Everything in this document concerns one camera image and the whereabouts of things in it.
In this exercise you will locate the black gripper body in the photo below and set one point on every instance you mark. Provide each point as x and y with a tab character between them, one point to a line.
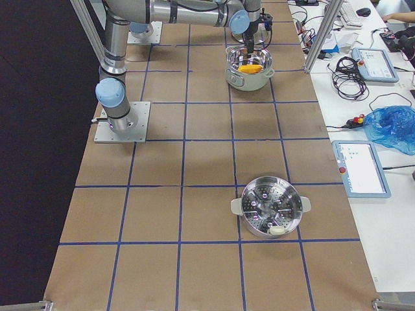
251	33

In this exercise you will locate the yellow corn cob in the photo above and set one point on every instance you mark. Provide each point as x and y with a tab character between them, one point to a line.
250	68

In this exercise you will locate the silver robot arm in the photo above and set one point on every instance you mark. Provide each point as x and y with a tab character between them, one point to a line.
136	17

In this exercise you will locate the pale green electric pot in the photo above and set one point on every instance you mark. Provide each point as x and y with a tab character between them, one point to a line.
247	82

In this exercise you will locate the white paper box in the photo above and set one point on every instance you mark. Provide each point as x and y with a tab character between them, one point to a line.
346	40

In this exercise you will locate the teach pendant tablet far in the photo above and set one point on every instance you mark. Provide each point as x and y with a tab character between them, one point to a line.
374	65

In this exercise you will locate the teach pendant tablet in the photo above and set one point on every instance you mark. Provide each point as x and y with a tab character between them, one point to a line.
374	65
360	169

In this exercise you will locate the red emergency stop button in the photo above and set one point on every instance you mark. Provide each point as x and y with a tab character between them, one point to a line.
355	122

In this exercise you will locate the steel steamer basket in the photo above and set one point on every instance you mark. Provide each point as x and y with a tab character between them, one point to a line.
270	207

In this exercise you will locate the blue plastic bag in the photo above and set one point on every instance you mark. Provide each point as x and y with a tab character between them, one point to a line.
392	127

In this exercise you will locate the teach pendant tablet near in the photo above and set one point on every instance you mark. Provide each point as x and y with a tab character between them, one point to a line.
360	169

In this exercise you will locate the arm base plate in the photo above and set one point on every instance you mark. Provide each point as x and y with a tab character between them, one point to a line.
145	34
129	129

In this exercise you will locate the aluminium frame post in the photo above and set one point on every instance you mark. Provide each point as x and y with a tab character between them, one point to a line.
325	28

